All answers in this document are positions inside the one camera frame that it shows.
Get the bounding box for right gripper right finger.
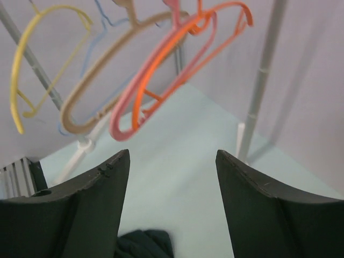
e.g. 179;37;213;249
216;150;343;258

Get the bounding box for blue wire hanger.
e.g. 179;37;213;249
58;1;129;136

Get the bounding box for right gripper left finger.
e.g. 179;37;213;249
1;149;130;257

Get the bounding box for beige hanger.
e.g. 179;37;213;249
59;1;172;134

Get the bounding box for clothes rack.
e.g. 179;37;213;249
0;0;288;186

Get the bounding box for yellow hanger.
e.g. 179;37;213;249
10;1;93;134

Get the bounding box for pink hanger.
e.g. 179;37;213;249
109;0;218;142

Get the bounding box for orange hanger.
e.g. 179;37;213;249
132;1;253;131

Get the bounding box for white cable duct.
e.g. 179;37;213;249
1;157;35;199

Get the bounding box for dark navy shorts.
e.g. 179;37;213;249
113;230;174;258

